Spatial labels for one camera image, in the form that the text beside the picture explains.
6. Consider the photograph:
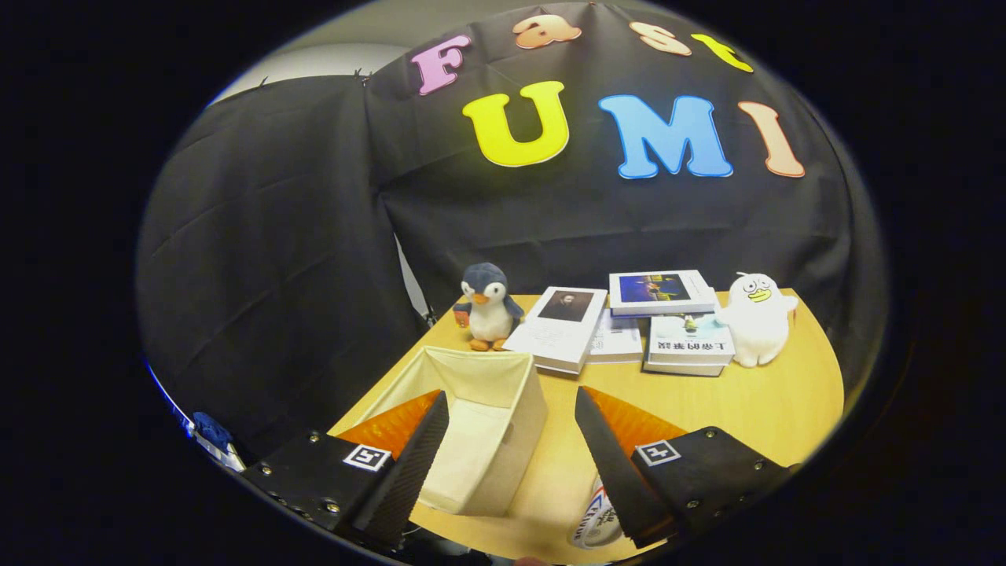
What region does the blue cloth object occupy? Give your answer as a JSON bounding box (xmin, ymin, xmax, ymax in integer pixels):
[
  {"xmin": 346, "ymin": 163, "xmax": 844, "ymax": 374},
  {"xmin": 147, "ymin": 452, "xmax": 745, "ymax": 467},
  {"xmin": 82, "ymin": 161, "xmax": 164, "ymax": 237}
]
[{"xmin": 191, "ymin": 411, "xmax": 235, "ymax": 455}]

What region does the white book with portrait cover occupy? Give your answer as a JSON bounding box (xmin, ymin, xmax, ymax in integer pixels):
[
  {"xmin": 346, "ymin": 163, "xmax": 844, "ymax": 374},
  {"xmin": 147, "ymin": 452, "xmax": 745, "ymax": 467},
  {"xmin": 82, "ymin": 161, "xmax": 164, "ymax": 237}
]
[{"xmin": 503, "ymin": 286, "xmax": 610, "ymax": 376}]

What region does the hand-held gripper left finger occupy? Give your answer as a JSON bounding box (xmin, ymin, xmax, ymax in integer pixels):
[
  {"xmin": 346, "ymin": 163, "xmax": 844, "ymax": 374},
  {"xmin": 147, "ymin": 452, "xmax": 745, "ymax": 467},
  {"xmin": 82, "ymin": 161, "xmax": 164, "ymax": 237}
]
[{"xmin": 240, "ymin": 391, "xmax": 450, "ymax": 551}]

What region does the white canvas shoe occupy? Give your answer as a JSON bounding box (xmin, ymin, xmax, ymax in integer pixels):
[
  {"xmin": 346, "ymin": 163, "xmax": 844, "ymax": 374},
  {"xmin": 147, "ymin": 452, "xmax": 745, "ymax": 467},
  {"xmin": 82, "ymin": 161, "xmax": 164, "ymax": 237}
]
[{"xmin": 567, "ymin": 474, "xmax": 626, "ymax": 549}]

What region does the beige fabric storage box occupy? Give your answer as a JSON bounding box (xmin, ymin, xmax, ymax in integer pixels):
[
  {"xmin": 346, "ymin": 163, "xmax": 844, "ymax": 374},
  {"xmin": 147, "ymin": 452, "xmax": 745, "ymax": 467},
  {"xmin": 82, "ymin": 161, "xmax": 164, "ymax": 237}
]
[{"xmin": 346, "ymin": 346, "xmax": 549, "ymax": 517}]

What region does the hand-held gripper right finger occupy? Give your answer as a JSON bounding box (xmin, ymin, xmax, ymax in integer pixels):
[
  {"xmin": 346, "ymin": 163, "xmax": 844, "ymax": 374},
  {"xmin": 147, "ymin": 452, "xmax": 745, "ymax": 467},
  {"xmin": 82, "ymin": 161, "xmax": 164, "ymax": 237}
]
[{"xmin": 574, "ymin": 385, "xmax": 795, "ymax": 549}]

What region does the penguin plush toy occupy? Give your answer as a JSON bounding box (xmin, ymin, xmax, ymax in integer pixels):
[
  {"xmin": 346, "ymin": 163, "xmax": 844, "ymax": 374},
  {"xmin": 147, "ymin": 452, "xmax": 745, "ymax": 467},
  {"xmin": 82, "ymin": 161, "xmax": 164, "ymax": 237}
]
[{"xmin": 453, "ymin": 263, "xmax": 526, "ymax": 352}]

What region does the book with pale teal cover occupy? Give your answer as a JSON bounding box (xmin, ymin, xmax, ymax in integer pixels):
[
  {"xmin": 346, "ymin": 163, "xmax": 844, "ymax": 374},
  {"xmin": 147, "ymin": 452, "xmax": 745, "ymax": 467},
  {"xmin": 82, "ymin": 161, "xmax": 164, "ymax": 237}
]
[{"xmin": 644, "ymin": 313, "xmax": 736, "ymax": 366}]

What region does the plain thick grey book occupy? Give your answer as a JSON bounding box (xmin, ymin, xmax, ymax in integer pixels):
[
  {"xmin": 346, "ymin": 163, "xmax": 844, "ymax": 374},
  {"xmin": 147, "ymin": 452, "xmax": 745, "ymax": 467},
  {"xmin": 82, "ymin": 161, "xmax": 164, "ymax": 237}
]
[{"xmin": 642, "ymin": 358, "xmax": 728, "ymax": 377}]

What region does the white duck plush toy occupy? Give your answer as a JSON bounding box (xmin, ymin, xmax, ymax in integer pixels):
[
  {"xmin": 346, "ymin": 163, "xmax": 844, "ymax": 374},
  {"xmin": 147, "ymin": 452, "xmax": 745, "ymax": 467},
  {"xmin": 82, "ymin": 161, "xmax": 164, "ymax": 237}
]
[{"xmin": 715, "ymin": 272, "xmax": 799, "ymax": 369}]

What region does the book with blue photo cover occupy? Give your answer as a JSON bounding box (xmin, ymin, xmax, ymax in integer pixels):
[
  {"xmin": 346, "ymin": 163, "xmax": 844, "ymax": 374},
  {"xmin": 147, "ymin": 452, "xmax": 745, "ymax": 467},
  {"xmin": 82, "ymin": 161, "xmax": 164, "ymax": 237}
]
[{"xmin": 608, "ymin": 270, "xmax": 718, "ymax": 317}]

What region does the thin white printed booklet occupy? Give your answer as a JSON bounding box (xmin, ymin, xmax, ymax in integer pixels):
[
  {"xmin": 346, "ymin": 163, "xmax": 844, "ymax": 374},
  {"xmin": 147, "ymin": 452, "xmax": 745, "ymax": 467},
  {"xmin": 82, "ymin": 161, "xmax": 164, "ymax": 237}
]
[{"xmin": 588, "ymin": 308, "xmax": 645, "ymax": 365}]

